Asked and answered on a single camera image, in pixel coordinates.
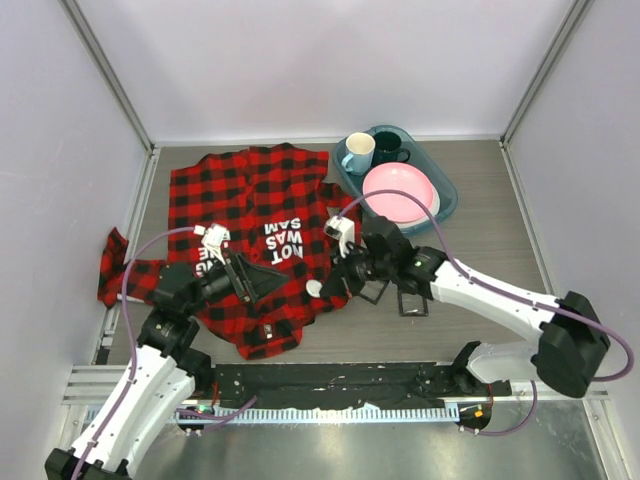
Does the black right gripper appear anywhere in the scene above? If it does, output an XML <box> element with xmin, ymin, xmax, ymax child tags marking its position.
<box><xmin>322</xmin><ymin>240</ymin><xmax>395</xmax><ymax>298</ymax></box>

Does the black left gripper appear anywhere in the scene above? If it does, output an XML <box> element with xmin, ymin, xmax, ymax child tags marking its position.
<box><xmin>185</xmin><ymin>247</ymin><xmax>289</xmax><ymax>315</ymax></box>

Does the blue round brooch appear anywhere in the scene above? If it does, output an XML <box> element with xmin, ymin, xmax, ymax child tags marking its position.
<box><xmin>305</xmin><ymin>279</ymin><xmax>322</xmax><ymax>298</ymax></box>

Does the red black plaid shirt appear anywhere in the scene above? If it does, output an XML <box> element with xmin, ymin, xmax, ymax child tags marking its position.
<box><xmin>97</xmin><ymin>143</ymin><xmax>352</xmax><ymax>360</ymax></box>

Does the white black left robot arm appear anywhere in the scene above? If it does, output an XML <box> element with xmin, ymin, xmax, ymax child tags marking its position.
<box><xmin>45</xmin><ymin>251</ymin><xmax>288</xmax><ymax>479</ymax></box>

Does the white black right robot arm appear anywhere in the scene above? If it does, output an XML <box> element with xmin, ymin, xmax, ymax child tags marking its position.
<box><xmin>306</xmin><ymin>217</ymin><xmax>610</xmax><ymax>398</ymax></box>

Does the black open box left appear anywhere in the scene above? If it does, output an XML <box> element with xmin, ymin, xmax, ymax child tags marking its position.
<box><xmin>357</xmin><ymin>281</ymin><xmax>389</xmax><ymax>305</ymax></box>

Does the black open box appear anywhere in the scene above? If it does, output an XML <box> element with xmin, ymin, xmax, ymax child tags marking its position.
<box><xmin>357</xmin><ymin>281</ymin><xmax>389</xmax><ymax>305</ymax></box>
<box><xmin>397</xmin><ymin>291</ymin><xmax>429</xmax><ymax>318</ymax></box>

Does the black open box right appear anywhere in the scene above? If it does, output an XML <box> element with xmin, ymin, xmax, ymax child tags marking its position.
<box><xmin>397</xmin><ymin>291</ymin><xmax>429</xmax><ymax>318</ymax></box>

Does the pink plate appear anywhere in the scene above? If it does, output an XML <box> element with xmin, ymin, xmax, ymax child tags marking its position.
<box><xmin>362</xmin><ymin>162</ymin><xmax>437</xmax><ymax>224</ymax></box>

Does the white plate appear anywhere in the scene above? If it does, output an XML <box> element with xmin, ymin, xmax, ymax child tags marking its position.
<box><xmin>367</xmin><ymin>190</ymin><xmax>440</xmax><ymax>229</ymax></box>

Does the light blue mug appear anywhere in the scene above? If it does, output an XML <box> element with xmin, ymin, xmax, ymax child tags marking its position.
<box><xmin>341</xmin><ymin>132</ymin><xmax>376</xmax><ymax>176</ymax></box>

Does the dark green mug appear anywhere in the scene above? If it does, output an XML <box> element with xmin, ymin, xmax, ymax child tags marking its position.
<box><xmin>372</xmin><ymin>131</ymin><xmax>411</xmax><ymax>166</ymax></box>

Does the teal plastic tray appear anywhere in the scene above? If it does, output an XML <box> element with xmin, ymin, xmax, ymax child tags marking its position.
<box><xmin>331</xmin><ymin>125</ymin><xmax>458</xmax><ymax>236</ymax></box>

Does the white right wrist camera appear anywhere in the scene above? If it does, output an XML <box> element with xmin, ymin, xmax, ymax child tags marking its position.
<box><xmin>324</xmin><ymin>216</ymin><xmax>355</xmax><ymax>258</ymax></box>

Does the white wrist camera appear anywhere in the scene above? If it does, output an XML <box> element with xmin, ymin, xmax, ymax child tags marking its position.
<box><xmin>193</xmin><ymin>223</ymin><xmax>230</xmax><ymax>263</ymax></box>
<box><xmin>324</xmin><ymin>216</ymin><xmax>355</xmax><ymax>258</ymax></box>

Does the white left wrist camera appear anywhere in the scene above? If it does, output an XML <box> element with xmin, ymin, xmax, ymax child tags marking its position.
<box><xmin>193</xmin><ymin>223</ymin><xmax>230</xmax><ymax>263</ymax></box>

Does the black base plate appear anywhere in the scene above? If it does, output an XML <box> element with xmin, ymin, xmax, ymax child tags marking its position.
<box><xmin>213</xmin><ymin>362</ymin><xmax>512</xmax><ymax>410</ymax></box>

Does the white slotted cable duct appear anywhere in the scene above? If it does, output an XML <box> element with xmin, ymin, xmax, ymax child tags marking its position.
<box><xmin>172</xmin><ymin>405</ymin><xmax>460</xmax><ymax>426</ymax></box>

